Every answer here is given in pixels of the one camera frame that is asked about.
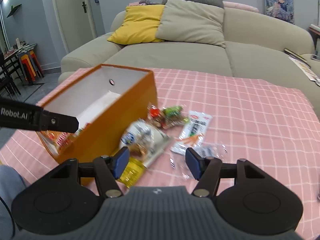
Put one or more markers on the white blue snack bag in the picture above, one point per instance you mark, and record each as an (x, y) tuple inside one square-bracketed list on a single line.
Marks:
[(144, 141)]

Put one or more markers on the yellow cushion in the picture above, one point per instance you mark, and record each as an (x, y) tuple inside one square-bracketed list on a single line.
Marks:
[(139, 26)]

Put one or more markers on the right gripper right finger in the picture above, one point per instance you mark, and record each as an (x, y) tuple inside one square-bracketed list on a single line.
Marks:
[(206, 171)]

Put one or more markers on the pink checked tablecloth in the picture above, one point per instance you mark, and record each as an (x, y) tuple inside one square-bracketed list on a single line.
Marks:
[(273, 127)]

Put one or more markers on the magazine on sofa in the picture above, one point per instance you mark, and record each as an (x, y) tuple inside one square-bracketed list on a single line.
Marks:
[(306, 69)]

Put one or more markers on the beige sofa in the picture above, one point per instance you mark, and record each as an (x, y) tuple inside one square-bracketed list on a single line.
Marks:
[(254, 49)]

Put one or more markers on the beige cushion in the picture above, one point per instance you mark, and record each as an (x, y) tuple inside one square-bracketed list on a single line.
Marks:
[(187, 21)]

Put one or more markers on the red green candy packet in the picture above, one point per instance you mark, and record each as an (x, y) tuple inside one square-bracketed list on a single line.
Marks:
[(167, 117)]

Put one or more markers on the stacked colourful stools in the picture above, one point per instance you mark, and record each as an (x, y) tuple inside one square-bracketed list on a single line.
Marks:
[(31, 66)]

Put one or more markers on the clear packet with white balls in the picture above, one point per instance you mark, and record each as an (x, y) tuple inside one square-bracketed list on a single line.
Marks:
[(217, 151)]

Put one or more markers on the dark book on sofa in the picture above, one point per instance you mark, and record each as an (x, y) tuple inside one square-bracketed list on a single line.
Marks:
[(296, 56)]

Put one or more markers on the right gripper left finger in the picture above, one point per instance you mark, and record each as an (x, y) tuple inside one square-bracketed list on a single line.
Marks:
[(108, 170)]

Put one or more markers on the white door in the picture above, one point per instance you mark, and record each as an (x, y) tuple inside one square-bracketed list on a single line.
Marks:
[(76, 22)]

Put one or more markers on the black dining table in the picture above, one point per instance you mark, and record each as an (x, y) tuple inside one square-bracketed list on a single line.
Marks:
[(13, 68)]

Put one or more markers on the white green stick-snack packet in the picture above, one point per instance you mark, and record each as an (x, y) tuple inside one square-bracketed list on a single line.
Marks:
[(193, 133)]

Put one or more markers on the yellow snack packet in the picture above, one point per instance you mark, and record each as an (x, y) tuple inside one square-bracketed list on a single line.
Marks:
[(129, 166)]

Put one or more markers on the red orange fries snack bag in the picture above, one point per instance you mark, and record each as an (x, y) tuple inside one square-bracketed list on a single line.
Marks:
[(56, 141)]

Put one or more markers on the pink cushion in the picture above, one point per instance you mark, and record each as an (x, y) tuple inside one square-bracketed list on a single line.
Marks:
[(240, 6)]

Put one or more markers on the orange cardboard box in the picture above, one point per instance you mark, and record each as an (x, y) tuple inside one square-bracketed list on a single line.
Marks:
[(105, 100)]

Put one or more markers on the anime poster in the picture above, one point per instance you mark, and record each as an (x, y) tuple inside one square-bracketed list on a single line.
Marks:
[(280, 9)]

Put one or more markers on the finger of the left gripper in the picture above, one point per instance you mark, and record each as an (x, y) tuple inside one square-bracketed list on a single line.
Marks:
[(58, 122)]

